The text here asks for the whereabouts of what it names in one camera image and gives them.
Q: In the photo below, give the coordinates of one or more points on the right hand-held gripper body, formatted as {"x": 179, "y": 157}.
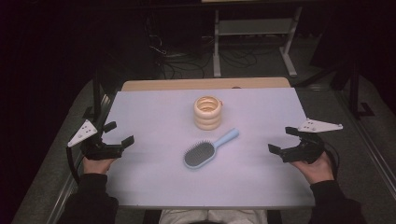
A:
{"x": 306, "y": 152}

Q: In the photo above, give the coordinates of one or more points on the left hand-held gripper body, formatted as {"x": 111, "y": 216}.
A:
{"x": 99, "y": 151}

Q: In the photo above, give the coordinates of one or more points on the light blue hairbrush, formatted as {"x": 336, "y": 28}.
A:
{"x": 199, "y": 154}

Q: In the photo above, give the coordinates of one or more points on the cream ringed cup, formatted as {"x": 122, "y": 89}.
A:
{"x": 207, "y": 119}

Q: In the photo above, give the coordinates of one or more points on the person's left hand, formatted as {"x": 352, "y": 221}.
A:
{"x": 96, "y": 166}

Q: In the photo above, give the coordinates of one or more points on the person's right hand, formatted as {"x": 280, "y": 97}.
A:
{"x": 317, "y": 172}

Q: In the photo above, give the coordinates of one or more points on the black metal stand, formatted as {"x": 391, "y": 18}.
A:
{"x": 97, "y": 93}
{"x": 355, "y": 93}

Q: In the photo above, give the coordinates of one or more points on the person's light trousers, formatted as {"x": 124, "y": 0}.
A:
{"x": 214, "y": 216}

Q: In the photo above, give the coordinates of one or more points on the white metal stand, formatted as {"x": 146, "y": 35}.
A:
{"x": 255, "y": 27}

